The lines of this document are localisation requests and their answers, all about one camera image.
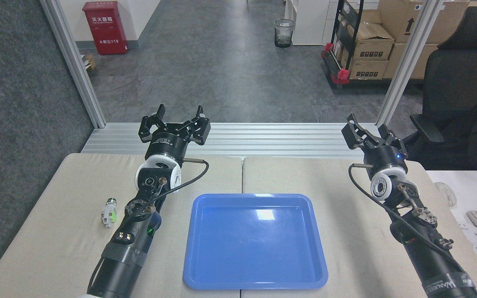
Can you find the small flat cardboard box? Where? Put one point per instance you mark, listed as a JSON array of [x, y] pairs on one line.
[[367, 69]]

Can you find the white power strip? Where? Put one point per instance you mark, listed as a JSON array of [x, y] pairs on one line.
[[474, 242]]

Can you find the white green switch part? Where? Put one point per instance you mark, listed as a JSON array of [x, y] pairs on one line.
[[109, 213]]

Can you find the black mesh trash bin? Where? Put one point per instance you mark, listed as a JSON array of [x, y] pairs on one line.
[[284, 35]]

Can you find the black office chair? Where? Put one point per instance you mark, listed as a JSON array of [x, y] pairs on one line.
[[458, 82]]

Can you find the blue plastic tray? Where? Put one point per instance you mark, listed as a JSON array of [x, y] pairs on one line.
[[255, 244]]

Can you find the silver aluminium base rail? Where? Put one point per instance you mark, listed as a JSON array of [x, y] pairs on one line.
[[230, 138]]

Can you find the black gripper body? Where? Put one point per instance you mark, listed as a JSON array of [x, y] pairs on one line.
[[168, 145], [385, 157]]

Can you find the black red storage cart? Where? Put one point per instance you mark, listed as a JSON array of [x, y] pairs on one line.
[[338, 74]]

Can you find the cardboard box with open flap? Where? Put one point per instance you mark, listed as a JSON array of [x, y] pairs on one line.
[[371, 43]]

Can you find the large cardboard box with arrow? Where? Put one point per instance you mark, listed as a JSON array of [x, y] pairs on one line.
[[404, 18]]

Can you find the small cardboard scrap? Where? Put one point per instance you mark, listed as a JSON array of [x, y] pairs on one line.
[[89, 62]]

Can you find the white computer mouse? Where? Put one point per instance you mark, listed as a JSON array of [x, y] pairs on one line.
[[446, 193]]

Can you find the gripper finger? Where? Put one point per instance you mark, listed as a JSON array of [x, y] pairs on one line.
[[199, 130], [351, 134], [147, 128], [396, 142]]

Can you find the plain brown cardboard box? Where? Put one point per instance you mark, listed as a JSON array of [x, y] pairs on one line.
[[396, 60]]

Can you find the silver aluminium frame post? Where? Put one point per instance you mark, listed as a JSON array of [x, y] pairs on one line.
[[75, 62], [408, 62]]

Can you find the red fire extinguisher box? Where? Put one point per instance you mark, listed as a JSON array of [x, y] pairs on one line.
[[105, 29]]

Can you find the white cabinet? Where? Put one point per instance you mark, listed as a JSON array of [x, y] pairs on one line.
[[309, 20]]

